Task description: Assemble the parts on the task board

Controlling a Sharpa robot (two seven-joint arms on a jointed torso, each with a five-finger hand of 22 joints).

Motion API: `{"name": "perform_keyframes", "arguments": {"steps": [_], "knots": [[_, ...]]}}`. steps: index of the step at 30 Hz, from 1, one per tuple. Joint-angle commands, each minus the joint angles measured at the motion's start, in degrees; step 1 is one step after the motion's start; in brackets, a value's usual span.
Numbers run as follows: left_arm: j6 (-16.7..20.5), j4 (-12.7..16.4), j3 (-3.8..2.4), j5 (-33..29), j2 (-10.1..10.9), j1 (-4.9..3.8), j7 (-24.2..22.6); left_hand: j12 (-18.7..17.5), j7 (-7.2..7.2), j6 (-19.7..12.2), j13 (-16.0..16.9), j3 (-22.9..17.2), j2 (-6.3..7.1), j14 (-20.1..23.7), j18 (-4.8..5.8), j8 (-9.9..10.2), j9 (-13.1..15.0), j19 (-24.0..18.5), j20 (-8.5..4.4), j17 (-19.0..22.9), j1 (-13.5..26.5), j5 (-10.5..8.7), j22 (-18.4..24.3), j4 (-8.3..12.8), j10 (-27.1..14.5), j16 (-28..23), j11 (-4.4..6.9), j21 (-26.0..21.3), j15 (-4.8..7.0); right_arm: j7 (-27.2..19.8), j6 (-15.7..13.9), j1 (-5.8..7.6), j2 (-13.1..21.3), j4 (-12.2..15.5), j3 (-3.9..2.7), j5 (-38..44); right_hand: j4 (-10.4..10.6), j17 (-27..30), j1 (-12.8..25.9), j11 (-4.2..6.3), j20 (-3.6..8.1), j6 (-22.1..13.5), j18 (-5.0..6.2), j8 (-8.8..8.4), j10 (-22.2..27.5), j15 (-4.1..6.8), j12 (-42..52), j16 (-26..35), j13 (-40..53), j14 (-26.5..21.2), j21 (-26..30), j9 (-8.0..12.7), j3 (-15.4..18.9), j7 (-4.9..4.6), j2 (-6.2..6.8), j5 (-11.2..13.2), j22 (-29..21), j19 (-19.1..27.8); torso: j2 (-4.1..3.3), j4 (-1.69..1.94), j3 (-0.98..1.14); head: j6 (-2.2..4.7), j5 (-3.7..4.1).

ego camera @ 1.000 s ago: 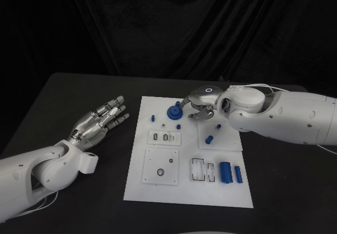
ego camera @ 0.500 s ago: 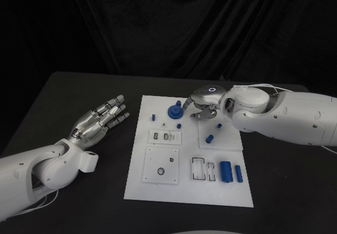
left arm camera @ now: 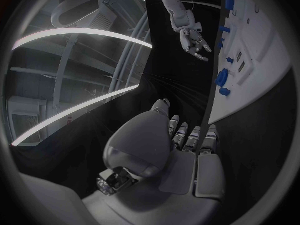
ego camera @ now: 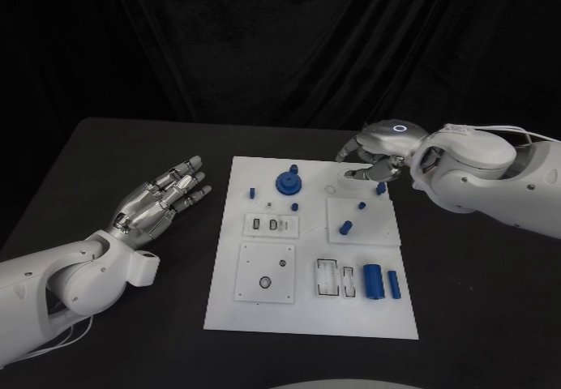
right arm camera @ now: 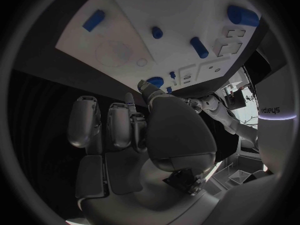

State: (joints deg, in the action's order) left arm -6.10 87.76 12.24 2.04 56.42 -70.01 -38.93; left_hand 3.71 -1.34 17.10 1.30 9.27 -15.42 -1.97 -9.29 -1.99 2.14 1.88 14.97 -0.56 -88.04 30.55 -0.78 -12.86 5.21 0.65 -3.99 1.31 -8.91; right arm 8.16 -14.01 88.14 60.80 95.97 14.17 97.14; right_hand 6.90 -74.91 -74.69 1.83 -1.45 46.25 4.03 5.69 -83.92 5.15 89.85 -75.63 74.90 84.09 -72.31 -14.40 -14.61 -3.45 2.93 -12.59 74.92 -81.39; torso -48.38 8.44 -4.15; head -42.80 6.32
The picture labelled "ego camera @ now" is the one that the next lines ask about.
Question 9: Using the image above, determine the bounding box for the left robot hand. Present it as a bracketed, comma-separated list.
[110, 155, 212, 246]

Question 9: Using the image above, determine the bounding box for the white cable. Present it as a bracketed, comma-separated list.
[447, 123, 558, 147]
[9, 314, 96, 364]

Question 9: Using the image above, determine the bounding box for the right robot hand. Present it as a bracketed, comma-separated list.
[335, 119, 430, 182]

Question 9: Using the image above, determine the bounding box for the thick blue cylinder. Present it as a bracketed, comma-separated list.
[362, 263, 387, 301]

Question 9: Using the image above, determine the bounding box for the white task board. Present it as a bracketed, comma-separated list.
[202, 156, 421, 340]

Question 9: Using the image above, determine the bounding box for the blue gear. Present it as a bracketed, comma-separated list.
[274, 171, 305, 196]

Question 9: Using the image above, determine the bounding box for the thin blue cylinder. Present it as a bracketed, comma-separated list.
[387, 270, 403, 301]

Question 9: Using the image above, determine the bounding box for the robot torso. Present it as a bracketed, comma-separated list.
[269, 378, 423, 389]

